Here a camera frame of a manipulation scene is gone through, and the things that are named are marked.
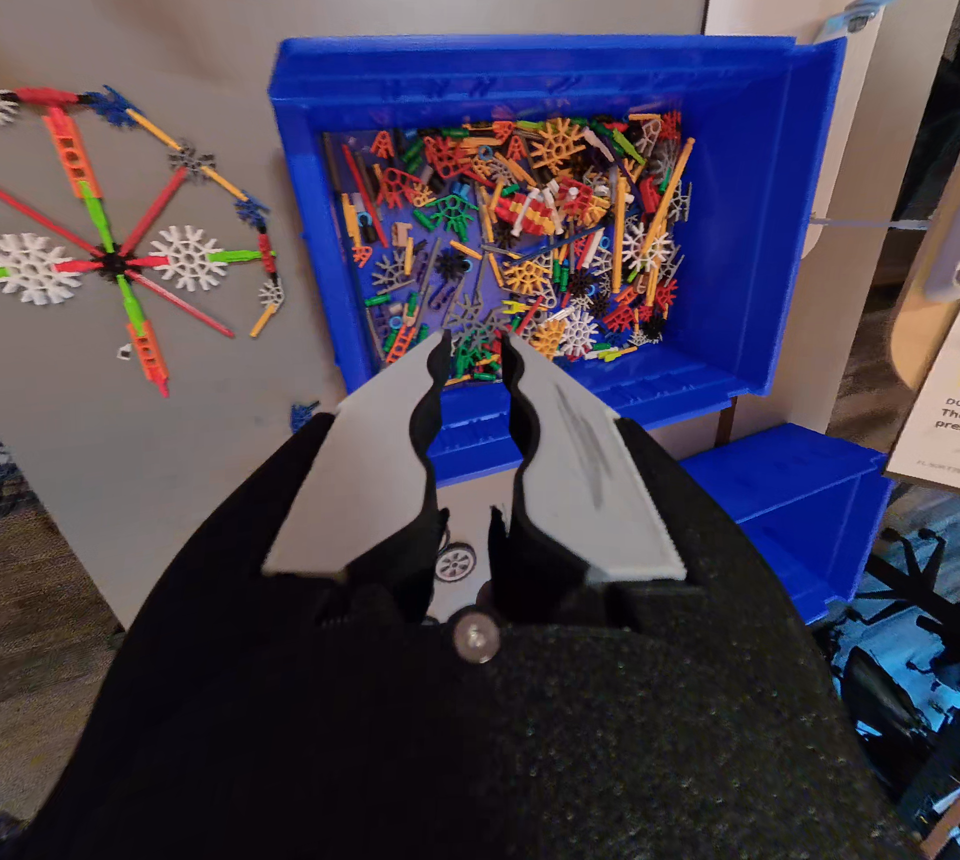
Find blue storage bin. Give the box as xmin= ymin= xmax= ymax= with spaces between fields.
xmin=678 ymin=423 xmax=894 ymax=624
xmin=268 ymin=35 xmax=849 ymax=489

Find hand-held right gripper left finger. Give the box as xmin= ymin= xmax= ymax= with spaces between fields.
xmin=262 ymin=332 xmax=453 ymax=621

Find colourful construction toy wheel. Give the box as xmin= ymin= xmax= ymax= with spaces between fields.
xmin=0 ymin=83 xmax=286 ymax=399

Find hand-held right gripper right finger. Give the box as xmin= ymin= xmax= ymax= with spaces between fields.
xmin=489 ymin=335 xmax=687 ymax=621

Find wheeled construction toy frame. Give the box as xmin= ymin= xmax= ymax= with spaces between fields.
xmin=435 ymin=541 xmax=478 ymax=583

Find white printed sign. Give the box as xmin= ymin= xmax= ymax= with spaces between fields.
xmin=885 ymin=350 xmax=960 ymax=493

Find black office chair base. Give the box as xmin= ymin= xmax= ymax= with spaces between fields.
xmin=825 ymin=526 xmax=960 ymax=823

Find pile of colourful toy pieces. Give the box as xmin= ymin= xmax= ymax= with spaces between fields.
xmin=322 ymin=112 xmax=697 ymax=387

